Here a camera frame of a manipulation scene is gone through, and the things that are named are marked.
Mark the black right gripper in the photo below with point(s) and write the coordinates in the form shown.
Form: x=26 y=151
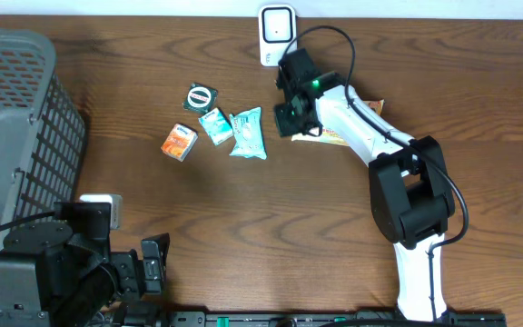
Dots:
x=283 y=129

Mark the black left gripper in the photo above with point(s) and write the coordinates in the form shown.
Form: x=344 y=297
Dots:
x=154 y=271

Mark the dark grey plastic basket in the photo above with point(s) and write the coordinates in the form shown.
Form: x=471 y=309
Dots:
x=42 y=134

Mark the small teal tissue pack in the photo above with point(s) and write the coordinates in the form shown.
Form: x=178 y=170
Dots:
x=216 y=126

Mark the white barcode scanner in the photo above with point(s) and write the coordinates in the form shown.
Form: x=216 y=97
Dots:
x=277 y=29

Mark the teal wet wipes pack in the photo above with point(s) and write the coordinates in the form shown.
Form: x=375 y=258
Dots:
x=247 y=131

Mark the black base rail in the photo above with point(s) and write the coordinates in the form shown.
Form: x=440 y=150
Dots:
x=360 y=318

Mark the dark green round-logo packet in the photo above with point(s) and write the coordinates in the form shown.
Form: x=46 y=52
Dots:
x=200 y=99

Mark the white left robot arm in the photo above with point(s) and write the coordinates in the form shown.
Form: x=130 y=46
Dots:
x=58 y=269

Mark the orange tissue pack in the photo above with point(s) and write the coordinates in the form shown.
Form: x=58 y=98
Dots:
x=179 y=142

